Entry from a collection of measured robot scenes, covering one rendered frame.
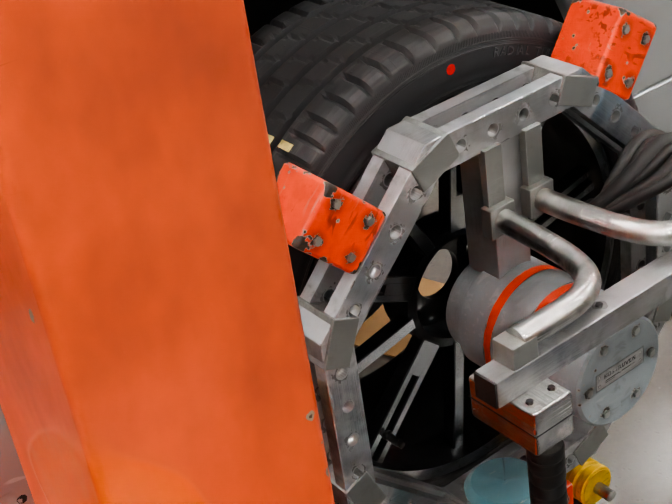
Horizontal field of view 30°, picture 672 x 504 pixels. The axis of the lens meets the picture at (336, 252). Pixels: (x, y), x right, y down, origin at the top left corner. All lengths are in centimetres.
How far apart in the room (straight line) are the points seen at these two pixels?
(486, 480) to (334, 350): 25
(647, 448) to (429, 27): 139
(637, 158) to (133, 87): 80
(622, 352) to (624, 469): 118
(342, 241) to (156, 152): 54
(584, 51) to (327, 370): 46
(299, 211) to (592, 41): 41
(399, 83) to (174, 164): 64
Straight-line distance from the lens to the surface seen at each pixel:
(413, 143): 125
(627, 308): 124
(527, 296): 137
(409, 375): 151
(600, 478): 172
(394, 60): 131
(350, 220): 121
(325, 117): 128
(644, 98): 184
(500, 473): 141
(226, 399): 78
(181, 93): 69
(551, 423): 117
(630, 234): 130
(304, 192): 119
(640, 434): 260
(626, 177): 137
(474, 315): 140
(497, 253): 138
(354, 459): 135
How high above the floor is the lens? 168
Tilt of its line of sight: 31 degrees down
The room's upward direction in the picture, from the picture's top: 9 degrees counter-clockwise
